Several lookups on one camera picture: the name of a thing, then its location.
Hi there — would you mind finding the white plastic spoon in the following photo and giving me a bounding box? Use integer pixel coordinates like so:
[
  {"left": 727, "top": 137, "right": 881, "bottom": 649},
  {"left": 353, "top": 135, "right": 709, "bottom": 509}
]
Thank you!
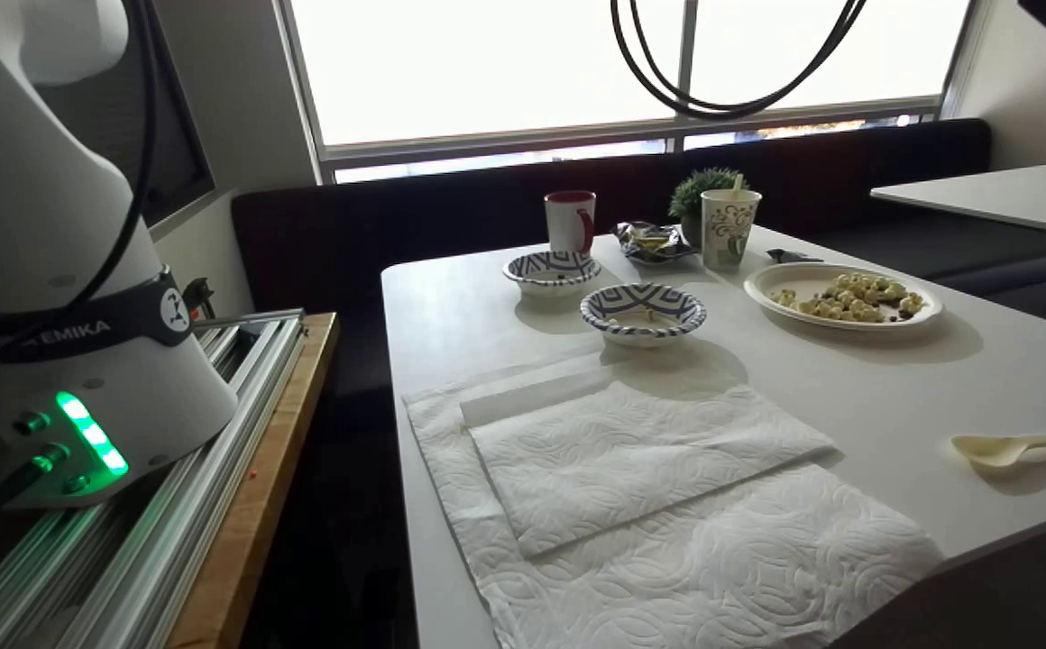
[{"left": 949, "top": 431, "right": 1046, "bottom": 471}]

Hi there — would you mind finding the white side table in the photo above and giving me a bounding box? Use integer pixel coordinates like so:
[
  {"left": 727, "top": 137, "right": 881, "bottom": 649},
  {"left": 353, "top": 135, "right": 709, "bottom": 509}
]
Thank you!
[{"left": 866, "top": 158, "right": 1046, "bottom": 244}]

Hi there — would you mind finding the popcorn snack food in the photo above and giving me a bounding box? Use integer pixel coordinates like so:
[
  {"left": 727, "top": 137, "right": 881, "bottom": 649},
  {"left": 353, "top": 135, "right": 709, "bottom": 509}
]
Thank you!
[{"left": 769, "top": 272, "right": 927, "bottom": 325}]

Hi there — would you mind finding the white plate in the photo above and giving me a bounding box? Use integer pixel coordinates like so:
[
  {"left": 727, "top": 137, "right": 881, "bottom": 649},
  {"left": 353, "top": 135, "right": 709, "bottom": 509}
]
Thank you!
[{"left": 741, "top": 260, "right": 944, "bottom": 337}]

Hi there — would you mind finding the patterned paper cup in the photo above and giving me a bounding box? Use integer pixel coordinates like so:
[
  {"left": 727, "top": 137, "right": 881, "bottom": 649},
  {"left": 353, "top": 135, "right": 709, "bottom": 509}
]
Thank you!
[{"left": 697, "top": 187, "right": 763, "bottom": 272}]

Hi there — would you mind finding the small green plant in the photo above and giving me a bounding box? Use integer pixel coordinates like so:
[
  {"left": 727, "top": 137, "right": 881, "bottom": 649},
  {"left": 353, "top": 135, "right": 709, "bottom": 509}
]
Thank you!
[{"left": 668, "top": 167, "right": 750, "bottom": 250}]

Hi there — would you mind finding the small metal dish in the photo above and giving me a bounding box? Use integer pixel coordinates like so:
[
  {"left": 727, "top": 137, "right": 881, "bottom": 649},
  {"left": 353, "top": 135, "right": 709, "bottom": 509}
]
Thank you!
[{"left": 614, "top": 215, "right": 694, "bottom": 266}]

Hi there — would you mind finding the large blue patterned bowl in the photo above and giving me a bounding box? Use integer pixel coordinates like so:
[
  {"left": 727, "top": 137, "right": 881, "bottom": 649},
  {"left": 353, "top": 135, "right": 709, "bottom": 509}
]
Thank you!
[{"left": 578, "top": 280, "right": 709, "bottom": 355}]

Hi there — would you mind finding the red and white mug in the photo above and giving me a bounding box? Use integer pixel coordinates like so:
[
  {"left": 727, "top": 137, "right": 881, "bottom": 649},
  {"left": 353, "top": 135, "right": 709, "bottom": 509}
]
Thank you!
[{"left": 542, "top": 187, "right": 602, "bottom": 260}]

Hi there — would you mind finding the small blue patterned bowl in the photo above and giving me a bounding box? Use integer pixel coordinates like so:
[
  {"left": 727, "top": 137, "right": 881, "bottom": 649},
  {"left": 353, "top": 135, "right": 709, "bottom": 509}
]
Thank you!
[{"left": 502, "top": 250, "right": 605, "bottom": 300}]

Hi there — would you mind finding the small folded paper towel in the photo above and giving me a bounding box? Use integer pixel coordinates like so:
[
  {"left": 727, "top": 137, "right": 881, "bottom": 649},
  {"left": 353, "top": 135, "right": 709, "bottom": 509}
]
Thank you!
[{"left": 458, "top": 368, "right": 842, "bottom": 562}]

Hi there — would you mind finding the large white paper towel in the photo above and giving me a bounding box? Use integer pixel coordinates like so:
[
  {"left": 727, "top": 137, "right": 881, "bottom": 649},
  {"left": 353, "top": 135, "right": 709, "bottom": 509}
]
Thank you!
[{"left": 404, "top": 349, "right": 949, "bottom": 649}]

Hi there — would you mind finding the dark bench sofa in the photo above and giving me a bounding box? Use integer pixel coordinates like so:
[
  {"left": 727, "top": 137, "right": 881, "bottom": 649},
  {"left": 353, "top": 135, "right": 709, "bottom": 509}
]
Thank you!
[{"left": 227, "top": 114, "right": 1046, "bottom": 410}]

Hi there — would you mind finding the wooden board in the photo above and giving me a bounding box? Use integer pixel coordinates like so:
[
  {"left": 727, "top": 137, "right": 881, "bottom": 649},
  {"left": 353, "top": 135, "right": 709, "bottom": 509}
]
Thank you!
[{"left": 165, "top": 309, "right": 343, "bottom": 649}]

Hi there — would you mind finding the grey window frame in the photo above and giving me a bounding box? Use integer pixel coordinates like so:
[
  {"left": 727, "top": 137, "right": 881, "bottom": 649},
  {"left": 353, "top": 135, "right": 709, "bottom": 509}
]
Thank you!
[{"left": 270, "top": 0, "right": 982, "bottom": 187}]

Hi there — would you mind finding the dark wall panel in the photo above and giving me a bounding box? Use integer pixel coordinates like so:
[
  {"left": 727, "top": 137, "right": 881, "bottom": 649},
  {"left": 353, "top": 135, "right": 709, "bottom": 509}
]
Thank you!
[{"left": 111, "top": 0, "right": 219, "bottom": 232}]

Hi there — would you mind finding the aluminium rail frame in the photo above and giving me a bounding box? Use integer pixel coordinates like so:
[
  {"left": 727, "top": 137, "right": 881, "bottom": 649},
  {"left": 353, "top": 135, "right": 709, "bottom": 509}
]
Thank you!
[{"left": 0, "top": 307, "right": 306, "bottom": 649}]

